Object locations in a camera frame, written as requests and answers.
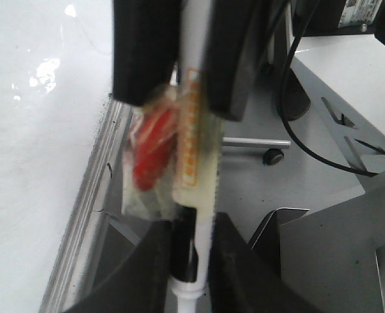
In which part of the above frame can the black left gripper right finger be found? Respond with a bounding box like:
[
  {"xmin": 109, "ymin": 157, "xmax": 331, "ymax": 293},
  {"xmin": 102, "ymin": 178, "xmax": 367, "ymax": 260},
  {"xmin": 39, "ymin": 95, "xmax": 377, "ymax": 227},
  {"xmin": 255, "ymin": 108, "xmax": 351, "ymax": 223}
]
[{"xmin": 205, "ymin": 1, "xmax": 275, "ymax": 121}]

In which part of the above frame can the black caster wheel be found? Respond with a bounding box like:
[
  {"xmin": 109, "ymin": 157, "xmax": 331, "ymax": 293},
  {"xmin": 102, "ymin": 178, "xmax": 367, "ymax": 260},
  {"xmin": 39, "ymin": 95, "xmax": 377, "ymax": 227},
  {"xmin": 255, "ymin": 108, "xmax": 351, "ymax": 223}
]
[{"xmin": 263, "ymin": 149, "xmax": 284, "ymax": 166}]

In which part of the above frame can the black cable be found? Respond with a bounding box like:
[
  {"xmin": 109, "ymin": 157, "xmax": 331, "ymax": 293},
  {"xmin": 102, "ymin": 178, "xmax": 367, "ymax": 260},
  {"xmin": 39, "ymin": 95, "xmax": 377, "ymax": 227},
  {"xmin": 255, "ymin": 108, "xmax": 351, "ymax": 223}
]
[{"xmin": 278, "ymin": 0, "xmax": 380, "ymax": 177}]

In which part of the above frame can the red magnet taped to marker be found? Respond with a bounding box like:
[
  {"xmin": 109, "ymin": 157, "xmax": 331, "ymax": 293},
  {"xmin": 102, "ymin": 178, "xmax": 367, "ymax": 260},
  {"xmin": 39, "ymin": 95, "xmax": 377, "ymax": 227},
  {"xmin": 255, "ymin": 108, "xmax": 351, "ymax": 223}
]
[{"xmin": 122, "ymin": 85, "xmax": 183, "ymax": 219}]

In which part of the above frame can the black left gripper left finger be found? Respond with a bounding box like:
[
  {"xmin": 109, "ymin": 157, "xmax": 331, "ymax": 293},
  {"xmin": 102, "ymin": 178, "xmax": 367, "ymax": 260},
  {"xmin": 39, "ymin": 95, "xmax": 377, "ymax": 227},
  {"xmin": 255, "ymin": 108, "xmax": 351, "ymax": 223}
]
[{"xmin": 112, "ymin": 0, "xmax": 181, "ymax": 106}]

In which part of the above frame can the aluminium whiteboard tray rail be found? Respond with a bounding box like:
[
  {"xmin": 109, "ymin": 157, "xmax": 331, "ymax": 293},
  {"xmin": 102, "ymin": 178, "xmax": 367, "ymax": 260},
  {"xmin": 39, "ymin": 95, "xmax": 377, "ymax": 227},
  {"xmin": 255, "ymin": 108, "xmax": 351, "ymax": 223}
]
[{"xmin": 39, "ymin": 100, "xmax": 132, "ymax": 312}]

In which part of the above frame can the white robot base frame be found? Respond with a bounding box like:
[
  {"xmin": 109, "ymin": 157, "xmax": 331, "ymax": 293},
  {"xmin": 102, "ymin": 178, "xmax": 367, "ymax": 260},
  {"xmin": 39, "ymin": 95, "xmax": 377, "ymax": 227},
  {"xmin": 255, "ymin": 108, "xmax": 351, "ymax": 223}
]
[{"xmin": 218, "ymin": 32, "xmax": 385, "ymax": 313}]

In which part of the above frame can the white black-tipped whiteboard marker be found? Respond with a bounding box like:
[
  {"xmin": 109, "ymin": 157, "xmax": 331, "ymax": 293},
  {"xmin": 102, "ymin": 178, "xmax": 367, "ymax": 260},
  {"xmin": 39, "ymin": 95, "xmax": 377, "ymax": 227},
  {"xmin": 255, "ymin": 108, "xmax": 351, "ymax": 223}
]
[{"xmin": 171, "ymin": 1, "xmax": 223, "ymax": 312}]

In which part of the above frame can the grey metal rod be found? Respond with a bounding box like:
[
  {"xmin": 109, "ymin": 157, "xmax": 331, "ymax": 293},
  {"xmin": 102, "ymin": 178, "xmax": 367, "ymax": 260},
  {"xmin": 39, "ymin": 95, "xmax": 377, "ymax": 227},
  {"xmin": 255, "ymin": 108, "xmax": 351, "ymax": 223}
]
[{"xmin": 222, "ymin": 137, "xmax": 291, "ymax": 149}]

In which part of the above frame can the white whiteboard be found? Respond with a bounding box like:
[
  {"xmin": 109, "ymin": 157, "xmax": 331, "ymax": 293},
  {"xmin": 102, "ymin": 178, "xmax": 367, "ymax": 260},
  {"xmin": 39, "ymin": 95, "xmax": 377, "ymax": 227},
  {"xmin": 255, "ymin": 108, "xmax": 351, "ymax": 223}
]
[{"xmin": 0, "ymin": 1, "xmax": 112, "ymax": 312}]

